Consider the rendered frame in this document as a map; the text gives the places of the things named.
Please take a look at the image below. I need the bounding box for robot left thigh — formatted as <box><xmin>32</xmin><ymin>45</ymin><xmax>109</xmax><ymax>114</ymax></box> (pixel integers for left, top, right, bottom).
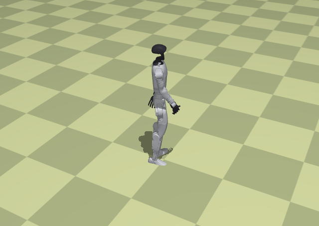
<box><xmin>154</xmin><ymin>103</ymin><xmax>166</xmax><ymax>131</ymax></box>

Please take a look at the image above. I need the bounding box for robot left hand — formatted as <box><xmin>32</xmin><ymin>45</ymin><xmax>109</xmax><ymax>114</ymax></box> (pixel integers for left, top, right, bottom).
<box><xmin>148</xmin><ymin>92</ymin><xmax>155</xmax><ymax>108</ymax></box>

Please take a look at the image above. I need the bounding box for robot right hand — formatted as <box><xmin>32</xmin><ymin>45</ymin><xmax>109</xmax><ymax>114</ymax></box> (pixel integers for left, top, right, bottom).
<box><xmin>170</xmin><ymin>105</ymin><xmax>180</xmax><ymax>114</ymax></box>

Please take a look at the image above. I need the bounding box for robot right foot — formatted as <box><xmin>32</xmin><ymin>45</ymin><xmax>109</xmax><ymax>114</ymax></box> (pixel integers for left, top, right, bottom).
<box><xmin>148</xmin><ymin>157</ymin><xmax>166</xmax><ymax>166</ymax></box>

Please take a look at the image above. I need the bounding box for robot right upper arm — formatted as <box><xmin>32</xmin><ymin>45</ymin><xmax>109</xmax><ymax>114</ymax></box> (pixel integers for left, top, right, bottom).
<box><xmin>155</xmin><ymin>69</ymin><xmax>167</xmax><ymax>95</ymax></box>

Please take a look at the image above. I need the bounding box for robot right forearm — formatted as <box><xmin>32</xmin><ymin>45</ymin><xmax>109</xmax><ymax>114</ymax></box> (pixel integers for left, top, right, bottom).
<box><xmin>161</xmin><ymin>90</ymin><xmax>176</xmax><ymax>108</ymax></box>

